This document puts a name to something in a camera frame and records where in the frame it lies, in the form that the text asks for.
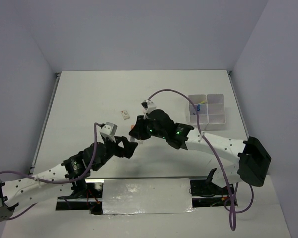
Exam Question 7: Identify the silver foil covered panel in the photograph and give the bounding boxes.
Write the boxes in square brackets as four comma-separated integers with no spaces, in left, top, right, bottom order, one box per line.
[102,178,194,215]

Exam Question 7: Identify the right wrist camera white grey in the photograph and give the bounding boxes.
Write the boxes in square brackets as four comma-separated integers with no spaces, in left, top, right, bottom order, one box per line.
[141,99,157,119]

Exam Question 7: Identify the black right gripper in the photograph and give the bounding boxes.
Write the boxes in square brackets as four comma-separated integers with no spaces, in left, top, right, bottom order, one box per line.
[130,113,167,139]

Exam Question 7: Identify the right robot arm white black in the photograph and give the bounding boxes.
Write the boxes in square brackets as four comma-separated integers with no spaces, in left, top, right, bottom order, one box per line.
[129,109,271,194]

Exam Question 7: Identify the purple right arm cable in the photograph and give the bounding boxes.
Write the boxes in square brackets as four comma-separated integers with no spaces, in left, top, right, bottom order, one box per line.
[148,89,254,231]

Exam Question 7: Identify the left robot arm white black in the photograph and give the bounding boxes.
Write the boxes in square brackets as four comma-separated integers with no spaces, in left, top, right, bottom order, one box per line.
[0,136,138,222]

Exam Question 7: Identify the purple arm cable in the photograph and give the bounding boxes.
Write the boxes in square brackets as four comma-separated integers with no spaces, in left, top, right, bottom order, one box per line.
[0,122,102,220]
[148,89,254,231]

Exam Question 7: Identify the small white orange eraser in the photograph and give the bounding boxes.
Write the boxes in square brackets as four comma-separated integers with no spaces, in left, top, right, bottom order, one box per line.
[121,110,130,120]

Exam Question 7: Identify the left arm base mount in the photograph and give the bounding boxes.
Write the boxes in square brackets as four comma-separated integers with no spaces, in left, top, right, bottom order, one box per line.
[55,181,104,215]

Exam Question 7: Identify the white compartment organizer box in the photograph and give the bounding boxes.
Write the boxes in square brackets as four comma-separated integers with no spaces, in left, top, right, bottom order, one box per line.
[187,94,226,131]

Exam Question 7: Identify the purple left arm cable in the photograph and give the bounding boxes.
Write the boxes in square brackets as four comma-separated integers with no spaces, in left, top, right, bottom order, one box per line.
[0,122,102,220]

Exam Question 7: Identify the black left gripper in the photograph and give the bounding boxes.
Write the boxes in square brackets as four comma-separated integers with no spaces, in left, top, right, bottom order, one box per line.
[93,134,138,171]

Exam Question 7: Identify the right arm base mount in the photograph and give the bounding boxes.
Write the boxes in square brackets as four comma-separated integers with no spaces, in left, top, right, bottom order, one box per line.
[189,179,231,208]

